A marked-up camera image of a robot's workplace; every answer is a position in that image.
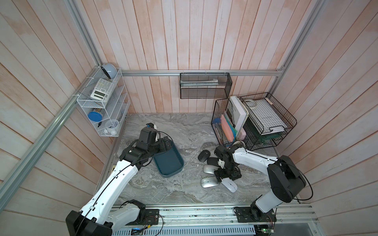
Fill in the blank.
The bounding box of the silver mouse front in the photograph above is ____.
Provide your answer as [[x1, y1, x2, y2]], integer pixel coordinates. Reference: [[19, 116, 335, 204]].
[[201, 176, 219, 188]]

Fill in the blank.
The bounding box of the silver mouse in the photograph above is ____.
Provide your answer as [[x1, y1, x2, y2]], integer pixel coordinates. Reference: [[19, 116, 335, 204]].
[[201, 176, 219, 188], [203, 165, 219, 175]]

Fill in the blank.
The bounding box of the blue lid container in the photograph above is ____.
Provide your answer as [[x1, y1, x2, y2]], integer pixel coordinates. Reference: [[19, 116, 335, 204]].
[[87, 111, 103, 123]]

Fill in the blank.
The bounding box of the teal storage box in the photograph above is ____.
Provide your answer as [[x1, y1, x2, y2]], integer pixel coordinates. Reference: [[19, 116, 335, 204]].
[[154, 142, 185, 178]]

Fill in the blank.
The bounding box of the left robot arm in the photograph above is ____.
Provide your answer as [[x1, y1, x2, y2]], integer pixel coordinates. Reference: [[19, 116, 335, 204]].
[[66, 126, 173, 236]]

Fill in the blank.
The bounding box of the tape roll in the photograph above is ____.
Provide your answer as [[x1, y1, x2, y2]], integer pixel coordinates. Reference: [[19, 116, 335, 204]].
[[233, 140, 245, 148]]

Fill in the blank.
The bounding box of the black mouse rear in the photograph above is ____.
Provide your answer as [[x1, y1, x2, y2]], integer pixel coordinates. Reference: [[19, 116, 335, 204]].
[[198, 149, 211, 162]]

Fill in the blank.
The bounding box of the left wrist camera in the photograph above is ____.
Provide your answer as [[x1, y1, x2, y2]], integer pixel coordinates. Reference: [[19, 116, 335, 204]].
[[146, 123, 157, 130]]

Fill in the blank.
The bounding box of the white computer mouse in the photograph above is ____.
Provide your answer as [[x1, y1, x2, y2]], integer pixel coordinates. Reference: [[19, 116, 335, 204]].
[[221, 178, 238, 193]]

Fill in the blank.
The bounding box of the white wire wall shelf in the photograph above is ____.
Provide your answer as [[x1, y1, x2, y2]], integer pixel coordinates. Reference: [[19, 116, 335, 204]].
[[77, 67, 131, 137]]

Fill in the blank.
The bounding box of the black wire file organizer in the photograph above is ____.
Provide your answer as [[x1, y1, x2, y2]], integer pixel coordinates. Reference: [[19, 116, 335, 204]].
[[211, 96, 252, 147]]

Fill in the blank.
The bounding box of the white calculator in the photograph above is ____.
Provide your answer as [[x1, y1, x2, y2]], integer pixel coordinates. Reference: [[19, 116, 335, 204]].
[[90, 79, 115, 103]]

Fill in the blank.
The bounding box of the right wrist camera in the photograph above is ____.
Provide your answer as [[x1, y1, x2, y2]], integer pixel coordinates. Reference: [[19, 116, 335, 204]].
[[218, 159, 225, 169]]

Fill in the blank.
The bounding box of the black mouse flat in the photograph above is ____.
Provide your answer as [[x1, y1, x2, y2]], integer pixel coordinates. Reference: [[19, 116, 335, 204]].
[[207, 157, 219, 167]]

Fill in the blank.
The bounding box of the grid notepad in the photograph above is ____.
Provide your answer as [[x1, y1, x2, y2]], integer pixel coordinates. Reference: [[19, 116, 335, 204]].
[[244, 99, 287, 135]]

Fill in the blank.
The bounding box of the black wire tray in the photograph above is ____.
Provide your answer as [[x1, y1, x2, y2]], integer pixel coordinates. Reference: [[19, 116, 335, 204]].
[[238, 92, 297, 140]]

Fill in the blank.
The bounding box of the pink folder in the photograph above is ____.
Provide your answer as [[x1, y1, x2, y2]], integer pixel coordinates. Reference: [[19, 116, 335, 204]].
[[220, 115, 235, 142]]

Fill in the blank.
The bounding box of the white book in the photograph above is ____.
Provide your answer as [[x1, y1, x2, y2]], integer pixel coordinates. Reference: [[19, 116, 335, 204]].
[[229, 96, 249, 138]]

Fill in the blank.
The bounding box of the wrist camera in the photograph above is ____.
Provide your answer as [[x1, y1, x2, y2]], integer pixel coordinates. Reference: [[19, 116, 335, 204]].
[[146, 123, 157, 130], [218, 159, 225, 169]]

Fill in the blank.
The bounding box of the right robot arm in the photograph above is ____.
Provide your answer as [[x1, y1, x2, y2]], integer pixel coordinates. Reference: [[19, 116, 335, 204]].
[[214, 145, 307, 218]]

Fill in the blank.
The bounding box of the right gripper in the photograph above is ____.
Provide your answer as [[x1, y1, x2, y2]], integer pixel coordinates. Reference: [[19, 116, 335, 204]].
[[213, 163, 239, 183]]

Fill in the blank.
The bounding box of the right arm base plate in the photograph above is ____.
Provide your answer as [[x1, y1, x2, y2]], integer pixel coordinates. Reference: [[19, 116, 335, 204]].
[[233, 206, 277, 223]]

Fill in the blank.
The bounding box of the black mesh wall basket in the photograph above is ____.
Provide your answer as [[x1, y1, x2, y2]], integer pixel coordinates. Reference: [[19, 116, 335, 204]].
[[179, 72, 232, 99]]

